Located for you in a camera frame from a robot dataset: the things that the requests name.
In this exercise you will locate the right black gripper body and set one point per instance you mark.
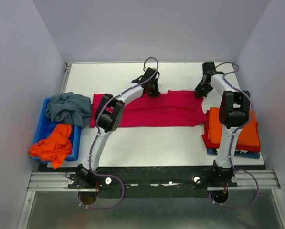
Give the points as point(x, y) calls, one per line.
point(202, 89)

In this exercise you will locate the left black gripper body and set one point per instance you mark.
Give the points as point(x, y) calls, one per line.
point(153, 90)

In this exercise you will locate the magenta t shirt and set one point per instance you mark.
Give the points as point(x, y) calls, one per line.
point(171, 109)

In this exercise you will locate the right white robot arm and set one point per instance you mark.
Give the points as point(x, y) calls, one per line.
point(234, 114)

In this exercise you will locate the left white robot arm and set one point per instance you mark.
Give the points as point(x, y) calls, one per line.
point(108, 118)

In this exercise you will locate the folded blue t shirt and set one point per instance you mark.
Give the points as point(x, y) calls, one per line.
point(238, 153)

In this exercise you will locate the folded red t shirt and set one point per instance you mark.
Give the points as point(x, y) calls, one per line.
point(207, 140)

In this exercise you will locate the crumpled grey-blue t shirt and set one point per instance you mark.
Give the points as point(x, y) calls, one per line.
point(69, 108)

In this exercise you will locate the blue plastic bin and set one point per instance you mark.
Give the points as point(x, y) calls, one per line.
point(46, 126)

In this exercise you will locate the crumpled orange t shirt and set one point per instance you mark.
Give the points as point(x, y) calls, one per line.
point(55, 148)

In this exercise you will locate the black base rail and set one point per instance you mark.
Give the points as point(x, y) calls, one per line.
point(151, 182)

